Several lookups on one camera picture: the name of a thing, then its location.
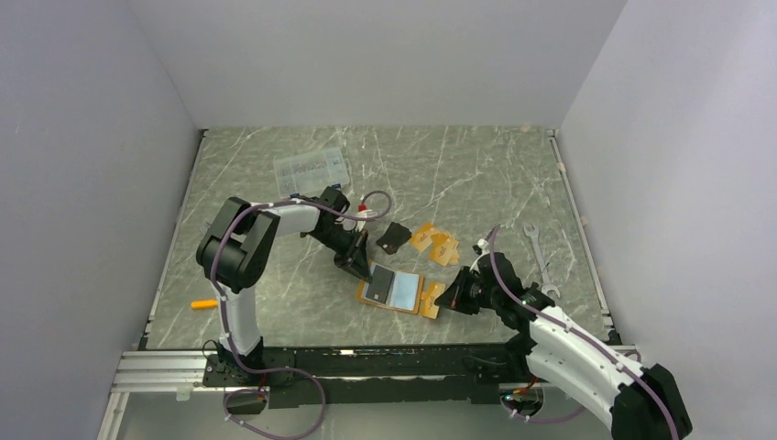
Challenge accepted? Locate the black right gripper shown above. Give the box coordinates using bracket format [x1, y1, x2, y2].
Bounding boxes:
[435, 266, 501, 314]

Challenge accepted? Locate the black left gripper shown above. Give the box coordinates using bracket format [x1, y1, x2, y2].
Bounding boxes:
[311, 224, 372, 284]

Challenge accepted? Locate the black VIP card top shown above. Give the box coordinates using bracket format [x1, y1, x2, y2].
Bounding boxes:
[364, 266, 395, 304]

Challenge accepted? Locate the small orange card sleeve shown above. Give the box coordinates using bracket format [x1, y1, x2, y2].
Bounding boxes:
[429, 232, 459, 266]

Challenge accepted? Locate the orange leather card holder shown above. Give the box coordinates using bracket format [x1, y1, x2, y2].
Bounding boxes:
[356, 262, 425, 314]

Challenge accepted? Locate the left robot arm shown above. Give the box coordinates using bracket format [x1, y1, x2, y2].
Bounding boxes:
[195, 187, 372, 385]

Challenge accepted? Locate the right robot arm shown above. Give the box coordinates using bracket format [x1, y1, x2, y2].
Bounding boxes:
[434, 252, 693, 439]

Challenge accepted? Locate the silver open-end wrench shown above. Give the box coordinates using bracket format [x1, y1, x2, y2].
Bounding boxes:
[523, 225, 561, 299]

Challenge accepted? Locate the clear plastic organizer box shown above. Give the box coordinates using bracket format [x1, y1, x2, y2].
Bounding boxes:
[273, 148, 350, 198]

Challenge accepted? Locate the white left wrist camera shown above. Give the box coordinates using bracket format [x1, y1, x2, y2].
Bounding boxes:
[353, 203, 375, 232]

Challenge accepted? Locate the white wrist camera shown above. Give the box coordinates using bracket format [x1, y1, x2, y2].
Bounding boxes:
[353, 203, 375, 232]
[473, 238, 490, 265]

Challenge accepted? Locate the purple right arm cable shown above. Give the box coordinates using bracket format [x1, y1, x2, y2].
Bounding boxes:
[479, 225, 681, 440]

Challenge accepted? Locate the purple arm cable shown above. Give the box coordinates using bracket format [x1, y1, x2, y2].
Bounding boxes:
[209, 190, 393, 440]
[479, 225, 681, 440]

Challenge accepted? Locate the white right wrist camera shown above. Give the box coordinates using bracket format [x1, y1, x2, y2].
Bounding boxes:
[473, 238, 490, 265]

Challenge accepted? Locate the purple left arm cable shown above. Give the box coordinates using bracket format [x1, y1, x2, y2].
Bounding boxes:
[209, 190, 393, 440]

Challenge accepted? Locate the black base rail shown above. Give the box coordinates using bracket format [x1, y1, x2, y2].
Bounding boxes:
[202, 343, 542, 409]

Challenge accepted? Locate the orange-handled screwdriver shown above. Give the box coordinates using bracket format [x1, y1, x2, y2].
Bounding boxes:
[191, 300, 219, 311]

